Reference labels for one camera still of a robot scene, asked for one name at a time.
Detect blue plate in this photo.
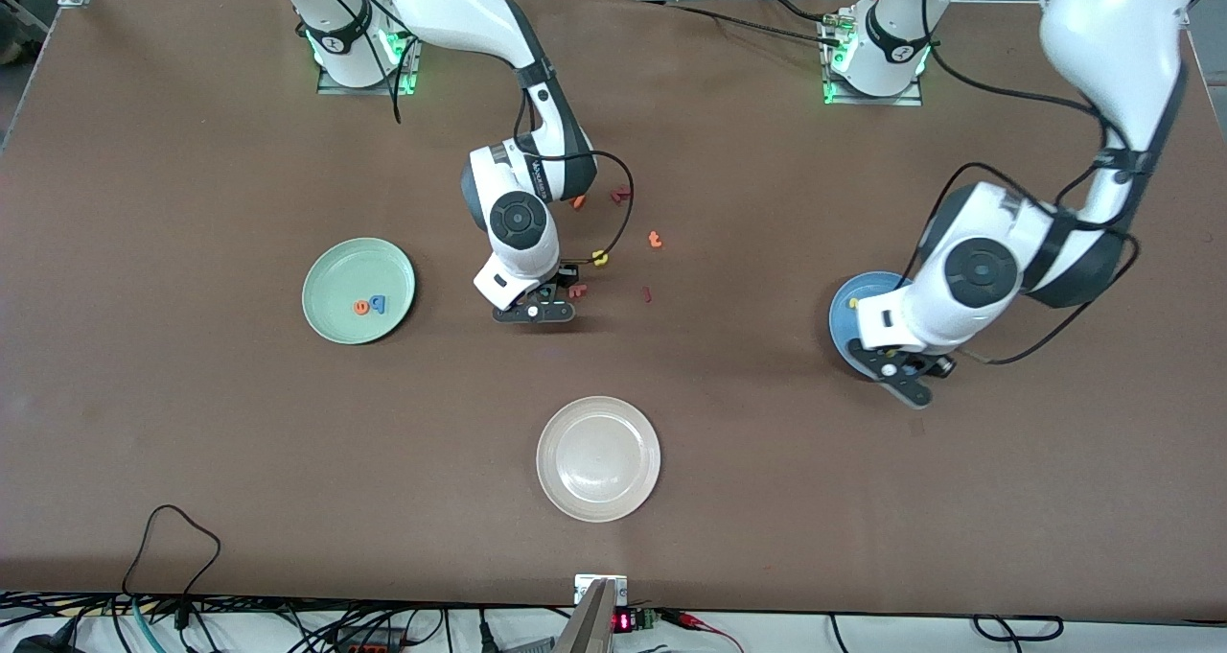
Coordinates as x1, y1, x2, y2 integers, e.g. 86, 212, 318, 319
828, 270, 916, 385

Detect cream white plate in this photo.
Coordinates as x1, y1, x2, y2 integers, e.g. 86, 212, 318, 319
536, 396, 662, 524

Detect pale green plate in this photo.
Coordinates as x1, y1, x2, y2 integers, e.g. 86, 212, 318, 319
301, 237, 417, 346

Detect black power plug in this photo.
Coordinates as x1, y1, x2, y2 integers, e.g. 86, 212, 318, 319
19, 619, 78, 653

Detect black right arm wrist cable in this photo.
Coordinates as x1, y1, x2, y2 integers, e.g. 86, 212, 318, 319
518, 87, 636, 266

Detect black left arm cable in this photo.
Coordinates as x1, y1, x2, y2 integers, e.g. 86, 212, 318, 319
911, 0, 1144, 366

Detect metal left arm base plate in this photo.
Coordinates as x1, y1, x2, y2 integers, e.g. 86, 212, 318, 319
822, 15, 924, 107

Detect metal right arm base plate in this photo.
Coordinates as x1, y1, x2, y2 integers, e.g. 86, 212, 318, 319
316, 6, 423, 96

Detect flat black cable loop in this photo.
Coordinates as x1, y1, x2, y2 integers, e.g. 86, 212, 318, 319
973, 615, 1065, 641

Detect black cable to arm base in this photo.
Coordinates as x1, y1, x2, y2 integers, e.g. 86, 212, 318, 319
575, 0, 849, 48

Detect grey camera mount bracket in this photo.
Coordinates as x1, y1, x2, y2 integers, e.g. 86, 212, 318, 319
554, 574, 630, 653

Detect red clip wires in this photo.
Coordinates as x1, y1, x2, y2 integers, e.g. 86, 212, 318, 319
661, 610, 744, 653

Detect thin black cable loop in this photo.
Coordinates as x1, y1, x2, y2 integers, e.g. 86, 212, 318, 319
123, 504, 223, 625

